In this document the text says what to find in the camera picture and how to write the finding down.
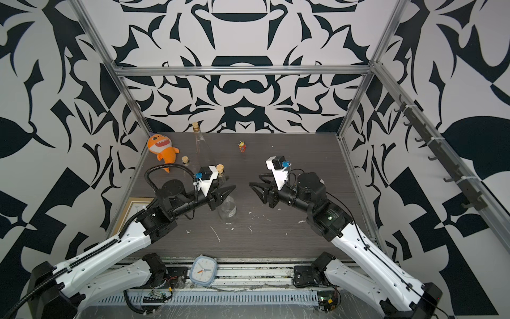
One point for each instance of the tall clear bottle yellow label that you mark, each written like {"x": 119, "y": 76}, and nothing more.
{"x": 227, "y": 210}

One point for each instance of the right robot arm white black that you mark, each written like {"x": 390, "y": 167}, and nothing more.
{"x": 384, "y": 286}

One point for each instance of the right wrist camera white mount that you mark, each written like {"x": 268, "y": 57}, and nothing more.
{"x": 280, "y": 169}

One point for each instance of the small clear bottle with cork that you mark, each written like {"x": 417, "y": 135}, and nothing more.
{"x": 191, "y": 164}

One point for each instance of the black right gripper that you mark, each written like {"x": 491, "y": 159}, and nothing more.
{"x": 271, "y": 193}

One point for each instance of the circuit board with wires left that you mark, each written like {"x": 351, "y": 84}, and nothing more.
{"x": 158, "y": 296}

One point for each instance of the small red yellow toy figure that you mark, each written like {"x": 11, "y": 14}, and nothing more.
{"x": 242, "y": 147}

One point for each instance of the clear glass bottle with cork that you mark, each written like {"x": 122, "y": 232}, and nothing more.
{"x": 204, "y": 152}

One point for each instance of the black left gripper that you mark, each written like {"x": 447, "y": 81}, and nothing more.
{"x": 216, "y": 199}

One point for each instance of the white slotted cable duct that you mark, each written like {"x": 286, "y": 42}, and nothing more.
{"x": 216, "y": 298}

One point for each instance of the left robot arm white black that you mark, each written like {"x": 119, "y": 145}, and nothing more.
{"x": 63, "y": 290}

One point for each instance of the wooden picture frame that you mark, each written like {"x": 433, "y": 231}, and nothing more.
{"x": 132, "y": 206}

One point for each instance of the green circuit board right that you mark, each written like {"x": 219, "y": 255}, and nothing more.
{"x": 328, "y": 303}

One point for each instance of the light blue alarm clock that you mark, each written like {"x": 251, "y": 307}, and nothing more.
{"x": 203, "y": 271}

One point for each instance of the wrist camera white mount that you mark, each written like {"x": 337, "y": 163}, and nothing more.
{"x": 280, "y": 169}
{"x": 205, "y": 178}

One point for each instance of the orange shark plush toy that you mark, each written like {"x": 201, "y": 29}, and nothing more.
{"x": 162, "y": 147}

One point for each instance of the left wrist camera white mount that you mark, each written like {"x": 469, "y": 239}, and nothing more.
{"x": 205, "y": 178}

